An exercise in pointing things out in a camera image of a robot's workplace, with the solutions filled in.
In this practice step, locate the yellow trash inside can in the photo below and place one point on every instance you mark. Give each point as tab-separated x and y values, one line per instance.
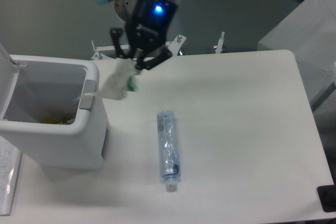
59	120

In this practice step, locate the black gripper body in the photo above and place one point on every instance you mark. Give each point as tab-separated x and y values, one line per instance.
150	24

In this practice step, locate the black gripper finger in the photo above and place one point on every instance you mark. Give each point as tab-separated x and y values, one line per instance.
142	64
122	51

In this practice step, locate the white open trash can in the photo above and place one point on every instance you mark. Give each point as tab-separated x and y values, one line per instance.
33	87

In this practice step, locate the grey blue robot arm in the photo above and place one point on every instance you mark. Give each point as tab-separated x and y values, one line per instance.
143	37

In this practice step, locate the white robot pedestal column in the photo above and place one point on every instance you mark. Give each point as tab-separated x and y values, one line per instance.
124	9

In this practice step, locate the metal table clamp screw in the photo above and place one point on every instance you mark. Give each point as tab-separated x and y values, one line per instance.
219	48

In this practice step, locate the crushed clear plastic bottle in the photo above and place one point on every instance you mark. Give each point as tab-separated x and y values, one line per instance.
170	169

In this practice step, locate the clear plastic bag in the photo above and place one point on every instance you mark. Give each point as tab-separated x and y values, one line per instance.
116	86

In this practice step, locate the black device table corner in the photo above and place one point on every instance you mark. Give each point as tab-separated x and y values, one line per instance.
327	197

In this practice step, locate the laminated paper sheet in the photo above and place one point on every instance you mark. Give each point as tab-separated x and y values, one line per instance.
10	165

